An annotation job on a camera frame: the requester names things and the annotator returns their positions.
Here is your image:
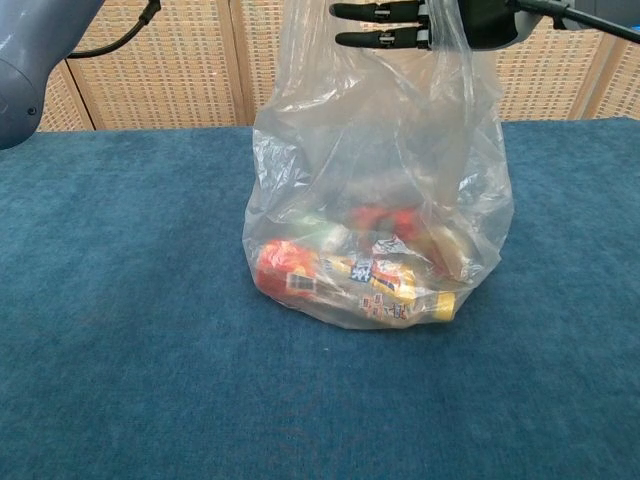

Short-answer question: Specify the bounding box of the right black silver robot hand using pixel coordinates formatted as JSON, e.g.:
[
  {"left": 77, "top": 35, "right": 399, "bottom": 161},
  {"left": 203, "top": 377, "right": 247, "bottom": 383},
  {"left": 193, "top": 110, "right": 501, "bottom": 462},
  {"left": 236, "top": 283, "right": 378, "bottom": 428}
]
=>
[{"left": 329, "top": 0, "right": 539, "bottom": 52}]

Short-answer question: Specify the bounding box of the clear plastic shopping bag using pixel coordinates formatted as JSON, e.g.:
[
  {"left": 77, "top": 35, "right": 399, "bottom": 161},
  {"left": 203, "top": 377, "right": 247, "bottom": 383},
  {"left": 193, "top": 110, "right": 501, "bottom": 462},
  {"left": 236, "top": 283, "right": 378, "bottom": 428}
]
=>
[{"left": 240, "top": 0, "right": 516, "bottom": 331}]

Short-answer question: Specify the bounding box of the red orange snack packet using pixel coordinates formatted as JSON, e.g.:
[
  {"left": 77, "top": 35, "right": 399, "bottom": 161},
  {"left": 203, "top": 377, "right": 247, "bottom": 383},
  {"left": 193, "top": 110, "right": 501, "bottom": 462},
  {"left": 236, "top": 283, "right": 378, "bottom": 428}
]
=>
[{"left": 349, "top": 204, "right": 419, "bottom": 239}]

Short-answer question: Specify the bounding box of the yellow capped printed bottle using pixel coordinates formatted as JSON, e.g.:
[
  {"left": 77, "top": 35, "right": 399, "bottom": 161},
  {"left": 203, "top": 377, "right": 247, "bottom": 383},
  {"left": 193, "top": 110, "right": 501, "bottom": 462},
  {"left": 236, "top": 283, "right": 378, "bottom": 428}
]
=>
[{"left": 359, "top": 290, "right": 457, "bottom": 324}]

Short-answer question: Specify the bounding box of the red yellow snack packet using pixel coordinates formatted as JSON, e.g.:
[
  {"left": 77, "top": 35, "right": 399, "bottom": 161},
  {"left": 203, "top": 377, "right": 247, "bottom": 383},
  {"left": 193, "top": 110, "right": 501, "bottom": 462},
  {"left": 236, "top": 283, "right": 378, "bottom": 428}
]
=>
[{"left": 254, "top": 238, "right": 419, "bottom": 306}]

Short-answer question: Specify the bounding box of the woven rattan folding screen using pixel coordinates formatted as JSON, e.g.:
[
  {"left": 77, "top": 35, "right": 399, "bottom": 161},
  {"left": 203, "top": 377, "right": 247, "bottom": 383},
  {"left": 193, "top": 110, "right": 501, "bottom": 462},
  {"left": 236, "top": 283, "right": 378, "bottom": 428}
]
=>
[{"left": 37, "top": 0, "right": 640, "bottom": 132}]

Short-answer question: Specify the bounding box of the teal blue table cloth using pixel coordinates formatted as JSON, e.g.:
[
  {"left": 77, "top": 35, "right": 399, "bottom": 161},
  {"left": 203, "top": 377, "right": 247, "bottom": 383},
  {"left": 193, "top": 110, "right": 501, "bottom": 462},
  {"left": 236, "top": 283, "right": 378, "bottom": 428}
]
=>
[{"left": 0, "top": 117, "right": 640, "bottom": 480}]

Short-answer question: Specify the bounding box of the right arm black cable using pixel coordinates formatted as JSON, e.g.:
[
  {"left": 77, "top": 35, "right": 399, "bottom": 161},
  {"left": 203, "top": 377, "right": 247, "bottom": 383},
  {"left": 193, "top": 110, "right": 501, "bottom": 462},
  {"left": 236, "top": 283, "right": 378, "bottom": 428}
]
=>
[{"left": 519, "top": 0, "right": 640, "bottom": 44}]

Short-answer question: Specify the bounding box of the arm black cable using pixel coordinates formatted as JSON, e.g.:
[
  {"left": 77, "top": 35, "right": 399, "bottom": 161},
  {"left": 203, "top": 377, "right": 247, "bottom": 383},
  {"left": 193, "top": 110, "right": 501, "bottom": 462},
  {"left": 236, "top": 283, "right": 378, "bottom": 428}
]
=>
[
  {"left": 67, "top": 0, "right": 162, "bottom": 60},
  {"left": 519, "top": 0, "right": 640, "bottom": 44}
]

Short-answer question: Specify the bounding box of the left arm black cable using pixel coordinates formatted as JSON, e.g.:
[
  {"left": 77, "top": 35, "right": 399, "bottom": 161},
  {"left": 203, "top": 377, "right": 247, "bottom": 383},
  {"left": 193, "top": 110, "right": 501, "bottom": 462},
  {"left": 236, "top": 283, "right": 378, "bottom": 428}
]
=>
[{"left": 67, "top": 0, "right": 162, "bottom": 60}]

